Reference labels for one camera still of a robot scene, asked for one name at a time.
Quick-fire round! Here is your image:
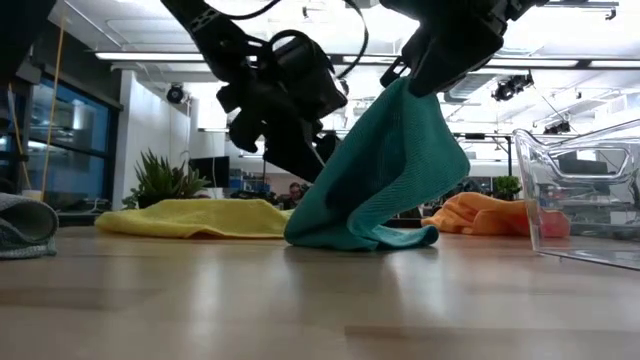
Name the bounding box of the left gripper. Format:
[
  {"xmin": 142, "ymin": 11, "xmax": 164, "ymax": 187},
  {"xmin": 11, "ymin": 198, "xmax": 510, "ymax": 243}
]
[{"xmin": 215, "ymin": 64, "xmax": 327, "ymax": 184}]

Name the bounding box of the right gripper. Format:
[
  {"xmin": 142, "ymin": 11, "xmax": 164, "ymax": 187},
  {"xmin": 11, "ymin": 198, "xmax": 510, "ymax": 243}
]
[{"xmin": 379, "ymin": 0, "xmax": 551, "ymax": 98}]

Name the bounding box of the yellow microfiber towel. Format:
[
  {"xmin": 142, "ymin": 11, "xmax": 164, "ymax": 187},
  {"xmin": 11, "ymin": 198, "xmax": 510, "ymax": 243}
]
[{"xmin": 94, "ymin": 198, "xmax": 294, "ymax": 240}]

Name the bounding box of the teal microfiber towel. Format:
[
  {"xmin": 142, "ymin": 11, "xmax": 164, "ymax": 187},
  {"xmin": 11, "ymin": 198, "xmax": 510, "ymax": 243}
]
[{"xmin": 283, "ymin": 77, "xmax": 471, "ymax": 252}]

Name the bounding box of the orange microfiber towel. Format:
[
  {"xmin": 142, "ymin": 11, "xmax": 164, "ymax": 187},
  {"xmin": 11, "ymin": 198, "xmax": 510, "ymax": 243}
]
[{"xmin": 421, "ymin": 192, "xmax": 571, "ymax": 239}]

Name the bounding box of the gray microfiber towel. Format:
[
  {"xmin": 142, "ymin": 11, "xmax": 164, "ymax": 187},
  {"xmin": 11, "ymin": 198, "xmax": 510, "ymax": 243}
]
[{"xmin": 0, "ymin": 192, "xmax": 60, "ymax": 260}]

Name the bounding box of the person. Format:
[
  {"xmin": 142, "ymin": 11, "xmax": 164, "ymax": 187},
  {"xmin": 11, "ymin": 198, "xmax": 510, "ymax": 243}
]
[{"xmin": 282, "ymin": 182, "xmax": 307, "ymax": 210}]

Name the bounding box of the black computer monitor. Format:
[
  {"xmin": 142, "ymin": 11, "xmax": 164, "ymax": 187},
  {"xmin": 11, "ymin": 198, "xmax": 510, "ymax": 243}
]
[{"xmin": 188, "ymin": 155, "xmax": 231, "ymax": 189}]

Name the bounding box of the black ceiling spotlight cluster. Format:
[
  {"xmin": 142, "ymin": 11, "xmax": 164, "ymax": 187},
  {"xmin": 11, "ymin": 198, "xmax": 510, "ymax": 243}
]
[{"xmin": 491, "ymin": 71, "xmax": 535, "ymax": 103}]

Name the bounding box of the small potted succulent plant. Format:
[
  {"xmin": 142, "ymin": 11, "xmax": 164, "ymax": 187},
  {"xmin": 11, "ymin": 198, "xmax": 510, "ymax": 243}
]
[{"xmin": 122, "ymin": 148, "xmax": 211, "ymax": 210}]

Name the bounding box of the leafy green office plant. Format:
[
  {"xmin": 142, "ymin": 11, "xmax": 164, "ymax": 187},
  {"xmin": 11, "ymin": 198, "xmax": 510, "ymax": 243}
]
[{"xmin": 493, "ymin": 174, "xmax": 522, "ymax": 201}]

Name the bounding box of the long ceiling light strip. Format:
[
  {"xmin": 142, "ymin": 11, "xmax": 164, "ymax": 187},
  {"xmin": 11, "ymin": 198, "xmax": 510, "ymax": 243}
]
[{"xmin": 94, "ymin": 51, "xmax": 640, "ymax": 70}]

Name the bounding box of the dark framed window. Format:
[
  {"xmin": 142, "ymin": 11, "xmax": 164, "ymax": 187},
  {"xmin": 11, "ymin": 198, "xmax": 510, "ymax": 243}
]
[{"xmin": 0, "ymin": 74, "xmax": 121, "ymax": 211}]

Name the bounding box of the clear plastic bin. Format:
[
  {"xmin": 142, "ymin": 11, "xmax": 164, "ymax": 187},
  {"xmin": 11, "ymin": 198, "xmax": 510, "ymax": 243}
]
[{"xmin": 513, "ymin": 118, "xmax": 640, "ymax": 272}]

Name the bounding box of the yellow hanging cord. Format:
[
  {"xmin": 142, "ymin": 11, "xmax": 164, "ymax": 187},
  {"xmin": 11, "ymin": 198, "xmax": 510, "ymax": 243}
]
[
  {"xmin": 6, "ymin": 83, "xmax": 32, "ymax": 191},
  {"xmin": 40, "ymin": 14, "xmax": 67, "ymax": 201}
]

